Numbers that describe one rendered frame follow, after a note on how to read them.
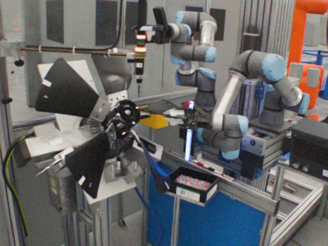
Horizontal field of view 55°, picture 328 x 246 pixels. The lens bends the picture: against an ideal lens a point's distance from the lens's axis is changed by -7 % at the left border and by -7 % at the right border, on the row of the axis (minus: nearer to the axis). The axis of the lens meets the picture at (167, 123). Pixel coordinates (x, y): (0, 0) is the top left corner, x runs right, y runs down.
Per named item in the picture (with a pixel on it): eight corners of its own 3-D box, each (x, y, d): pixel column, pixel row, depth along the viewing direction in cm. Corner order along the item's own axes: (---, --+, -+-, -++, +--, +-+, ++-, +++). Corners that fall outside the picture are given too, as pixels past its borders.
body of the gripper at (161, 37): (156, 44, 139) (173, 43, 148) (157, 24, 136) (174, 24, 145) (142, 43, 143) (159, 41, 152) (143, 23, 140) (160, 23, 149)
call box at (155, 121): (137, 123, 198) (137, 106, 195) (150, 120, 205) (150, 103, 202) (155, 132, 188) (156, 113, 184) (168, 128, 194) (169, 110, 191)
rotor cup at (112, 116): (92, 119, 138) (105, 105, 129) (115, 103, 148) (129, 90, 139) (113, 146, 139) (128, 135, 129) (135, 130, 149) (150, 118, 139)
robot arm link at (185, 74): (196, 91, 220) (199, 18, 180) (174, 89, 222) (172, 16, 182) (198, 79, 228) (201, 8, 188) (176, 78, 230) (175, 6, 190)
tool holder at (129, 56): (124, 77, 138) (125, 54, 135) (129, 74, 144) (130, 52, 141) (145, 79, 136) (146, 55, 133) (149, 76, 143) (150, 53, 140)
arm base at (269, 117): (265, 117, 202) (267, 101, 199) (287, 123, 192) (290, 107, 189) (253, 122, 192) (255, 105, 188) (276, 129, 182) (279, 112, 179)
